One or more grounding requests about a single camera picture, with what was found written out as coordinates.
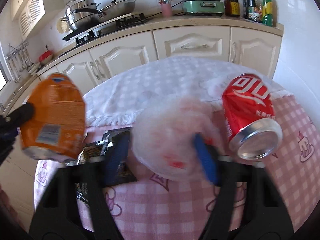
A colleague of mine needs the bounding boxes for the dark condiment bottle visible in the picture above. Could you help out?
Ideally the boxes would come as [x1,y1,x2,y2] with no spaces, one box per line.
[242,0,259,22]

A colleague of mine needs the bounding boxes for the red bowl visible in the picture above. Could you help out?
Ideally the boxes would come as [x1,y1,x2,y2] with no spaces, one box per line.
[39,46,53,66]

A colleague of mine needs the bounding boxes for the black gold snack wrapper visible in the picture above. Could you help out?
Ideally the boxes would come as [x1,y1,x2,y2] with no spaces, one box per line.
[75,127,137,187]

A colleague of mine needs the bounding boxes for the steel wok pan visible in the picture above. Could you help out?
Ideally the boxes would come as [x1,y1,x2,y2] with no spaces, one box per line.
[99,0,137,20]

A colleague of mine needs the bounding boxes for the pink checkered tablecloth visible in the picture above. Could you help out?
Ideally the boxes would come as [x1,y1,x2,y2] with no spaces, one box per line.
[34,56,317,240]

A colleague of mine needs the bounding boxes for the steel stock pot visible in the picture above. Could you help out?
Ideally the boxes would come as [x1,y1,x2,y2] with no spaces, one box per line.
[60,0,99,31]

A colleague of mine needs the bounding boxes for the dark soy sauce bottle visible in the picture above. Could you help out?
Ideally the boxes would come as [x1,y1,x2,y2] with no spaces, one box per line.
[224,0,240,17]

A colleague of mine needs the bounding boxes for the cream kitchen cabinets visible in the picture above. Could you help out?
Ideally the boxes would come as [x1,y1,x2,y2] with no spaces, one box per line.
[0,17,284,221]

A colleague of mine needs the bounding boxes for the hanging utensil rack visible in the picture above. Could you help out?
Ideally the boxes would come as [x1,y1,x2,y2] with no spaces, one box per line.
[5,41,34,83]

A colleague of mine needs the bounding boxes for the green yellow bottle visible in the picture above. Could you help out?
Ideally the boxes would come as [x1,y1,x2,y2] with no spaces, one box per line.
[262,0,273,27]

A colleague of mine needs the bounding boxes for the red cola can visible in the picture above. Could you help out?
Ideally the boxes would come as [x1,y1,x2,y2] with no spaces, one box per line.
[222,73,283,160]

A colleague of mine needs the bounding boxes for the black gas stove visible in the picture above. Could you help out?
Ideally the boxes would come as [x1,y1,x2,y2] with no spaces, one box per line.
[62,13,151,46]

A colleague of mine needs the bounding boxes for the pink utensil cup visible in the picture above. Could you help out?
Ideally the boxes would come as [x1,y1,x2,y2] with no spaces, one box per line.
[158,0,173,17]

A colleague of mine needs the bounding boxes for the green electric cooker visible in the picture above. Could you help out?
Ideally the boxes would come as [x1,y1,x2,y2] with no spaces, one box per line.
[182,0,225,16]

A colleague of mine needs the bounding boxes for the crushed orange soda can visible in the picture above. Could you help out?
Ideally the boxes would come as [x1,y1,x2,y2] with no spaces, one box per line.
[20,73,86,162]

